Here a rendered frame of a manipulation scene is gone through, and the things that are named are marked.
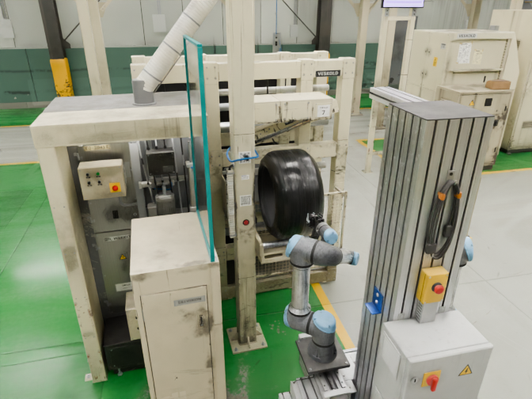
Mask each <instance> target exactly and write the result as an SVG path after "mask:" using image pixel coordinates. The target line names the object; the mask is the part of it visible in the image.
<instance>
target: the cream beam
mask: <svg viewBox="0 0 532 399"><path fill-rule="evenodd" d="M318 105H330V110H329V116H323V117H317V106H318ZM332 112H333V98H332V97H329V96H327V95H325V94H323V93H321V92H308V93H279V94H264V95H254V124H273V123H284V122H295V121H307V120H329V119H332Z"/></svg>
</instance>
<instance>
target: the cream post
mask: <svg viewBox="0 0 532 399"><path fill-rule="evenodd" d="M226 42H227V66H228V88H229V111H230V155H231V161H233V160H236V159H239V153H238V152H246V151H251V157H255V134H254V48H253V0H226ZM233 163H234V167H231V169H233V171H234V175H233V176H234V177H233V181H234V202H235V205H234V221H235V232H236V235H237V237H236V236H235V237H234V267H235V286H236V313H237V333H238V339H239V341H240V344H244V343H248V337H249V342H253V341H256V340H257V319H256V312H257V306H256V248H255V236H256V219H255V158H253V159H251V163H243V164H239V161H236V162H233ZM242 175H249V179H248V180H242V179H241V176H242ZM246 195H251V198H252V205H249V206H242V207H240V196H246ZM245 220H247V221H248V222H249V223H248V224H247V225H245V224H244V221H245Z"/></svg>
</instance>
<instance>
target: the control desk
mask: <svg viewBox="0 0 532 399"><path fill-rule="evenodd" d="M214 249H215V246H214ZM130 277H131V285H132V290H133V295H134V300H135V309H136V314H137V319H138V324H139V333H140V338H141V343H142V352H143V357H144V362H145V367H146V376H147V381H148V386H149V391H150V399H226V375H225V360H224V345H223V330H222V300H221V285H220V271H219V259H218V256H217V253H216V251H215V262H211V260H210V257H209V254H208V251H207V246H206V243H205V240H204V237H203V232H202V229H201V226H200V221H199V218H198V215H197V212H188V213H181V214H175V215H162V216H155V217H148V218H136V219H132V220H131V267H130Z"/></svg>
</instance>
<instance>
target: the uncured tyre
mask: <svg viewBox="0 0 532 399"><path fill-rule="evenodd" d="M257 186H258V196H259V203H260V211H261V214H262V218H263V220H264V224H265V226H266V229H267V230H268V232H269V233H270V234H271V235H272V236H274V237H275V238H277V239H289V238H292V237H293V236H294V235H296V234H297V235H301V236H302V235H303V236H304V237H305V236H309V235H311V234H312V232H313V230H314V229H311V228H309V227H308V226H307V225H306V218H307V214H308V213H309V214H313V212H314V214H316V215H318V214H319V212H320V213H321V215H323V214H324V208H325V194H324V187H323V182H322V178H321V173H320V170H319V168H318V166H317V163H316V162H315V160H314V158H313V157H312V156H311V155H310V154H308V153H307V152H306V151H305V150H301V149H289V150H273V151H271V152H268V153H266V155H265V156H264V157H263V158H262V159H261V161H260V164H259V169H258V178H257Z"/></svg>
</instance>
